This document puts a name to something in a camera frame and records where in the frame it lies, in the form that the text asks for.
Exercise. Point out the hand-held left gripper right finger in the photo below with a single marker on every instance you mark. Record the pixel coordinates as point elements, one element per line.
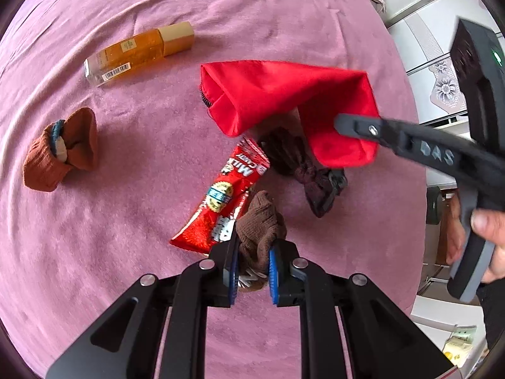
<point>272,276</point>

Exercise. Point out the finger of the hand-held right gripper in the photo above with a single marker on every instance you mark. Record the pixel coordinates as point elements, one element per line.
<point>394,136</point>

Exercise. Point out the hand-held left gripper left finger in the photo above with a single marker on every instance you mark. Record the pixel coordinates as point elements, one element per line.
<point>233,280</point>

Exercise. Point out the brown knit sock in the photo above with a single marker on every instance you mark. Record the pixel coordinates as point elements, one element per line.
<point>258,221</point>

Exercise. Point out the red zipper pouch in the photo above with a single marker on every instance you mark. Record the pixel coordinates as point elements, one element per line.
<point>276,87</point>

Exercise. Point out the person's right hand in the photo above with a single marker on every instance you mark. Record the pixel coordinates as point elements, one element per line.
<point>489,223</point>

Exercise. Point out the black hair clip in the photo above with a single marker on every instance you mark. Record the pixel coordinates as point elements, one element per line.
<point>337,183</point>

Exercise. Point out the long red candy packet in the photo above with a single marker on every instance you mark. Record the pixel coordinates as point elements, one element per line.
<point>221,197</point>

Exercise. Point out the white sliding wardrobe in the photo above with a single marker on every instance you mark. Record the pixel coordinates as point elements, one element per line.
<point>418,39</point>

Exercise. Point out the dark maroon sock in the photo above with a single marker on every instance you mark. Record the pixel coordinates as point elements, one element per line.
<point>288,154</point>

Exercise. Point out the pink tablecloth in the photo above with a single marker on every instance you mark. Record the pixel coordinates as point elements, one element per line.
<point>118,244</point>

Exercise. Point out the person's dark clothing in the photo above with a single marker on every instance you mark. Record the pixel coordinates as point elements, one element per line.
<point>493,316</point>

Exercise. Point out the brown rolled sock bundle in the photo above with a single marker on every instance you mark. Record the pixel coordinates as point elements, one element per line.
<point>43,166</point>

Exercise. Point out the amber liquid bottle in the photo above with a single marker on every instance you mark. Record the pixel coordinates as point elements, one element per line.
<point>130,51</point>

